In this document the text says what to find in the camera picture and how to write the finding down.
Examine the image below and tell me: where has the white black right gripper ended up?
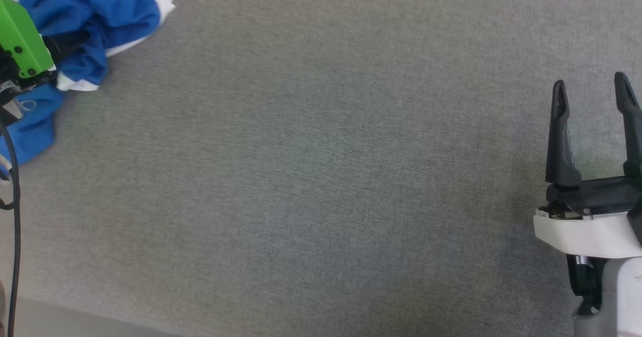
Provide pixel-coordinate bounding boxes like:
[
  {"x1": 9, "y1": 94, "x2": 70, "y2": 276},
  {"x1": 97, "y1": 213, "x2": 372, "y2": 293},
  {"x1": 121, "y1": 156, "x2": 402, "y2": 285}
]
[{"x1": 533, "y1": 71, "x2": 642, "y2": 260}]

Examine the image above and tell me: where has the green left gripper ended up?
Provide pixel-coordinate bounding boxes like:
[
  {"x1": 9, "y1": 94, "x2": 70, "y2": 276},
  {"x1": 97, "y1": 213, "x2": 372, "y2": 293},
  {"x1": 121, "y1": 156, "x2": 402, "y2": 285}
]
[{"x1": 0, "y1": 0, "x2": 92, "y2": 96}]

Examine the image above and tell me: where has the blue and white garment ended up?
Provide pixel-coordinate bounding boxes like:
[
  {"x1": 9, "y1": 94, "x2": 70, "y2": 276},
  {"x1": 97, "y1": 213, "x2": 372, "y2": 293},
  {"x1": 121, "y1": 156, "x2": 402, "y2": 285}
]
[{"x1": 0, "y1": 0, "x2": 176, "y2": 166}]

